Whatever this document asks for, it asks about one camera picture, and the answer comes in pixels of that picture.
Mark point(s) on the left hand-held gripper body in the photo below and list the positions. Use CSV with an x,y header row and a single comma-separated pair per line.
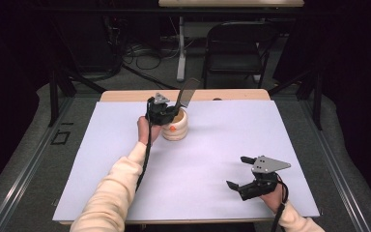
x,y
157,112

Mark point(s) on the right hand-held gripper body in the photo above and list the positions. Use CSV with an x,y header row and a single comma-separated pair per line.
x,y
265,165

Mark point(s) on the cream ribbed utensil holder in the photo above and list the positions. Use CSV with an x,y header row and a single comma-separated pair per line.
x,y
177,130

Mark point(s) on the person's left hand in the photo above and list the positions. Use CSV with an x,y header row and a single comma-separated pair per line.
x,y
144,130

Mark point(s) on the person's right hand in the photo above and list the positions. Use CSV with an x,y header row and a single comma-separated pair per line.
x,y
272,201

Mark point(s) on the white table mat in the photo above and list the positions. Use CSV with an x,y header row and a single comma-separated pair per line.
x,y
206,174

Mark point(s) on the white table leg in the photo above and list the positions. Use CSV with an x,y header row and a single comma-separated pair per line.
x,y
181,54

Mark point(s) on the black folding chair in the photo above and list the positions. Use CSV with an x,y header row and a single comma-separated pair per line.
x,y
235,61

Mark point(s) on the black metal stand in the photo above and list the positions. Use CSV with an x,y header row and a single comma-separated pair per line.
x,y
317,100
54,96

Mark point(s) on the light wooden background table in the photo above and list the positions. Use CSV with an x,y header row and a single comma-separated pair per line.
x,y
232,3

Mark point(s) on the aluminium floor rail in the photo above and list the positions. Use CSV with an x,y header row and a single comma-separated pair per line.
x,y
29,161
331,161

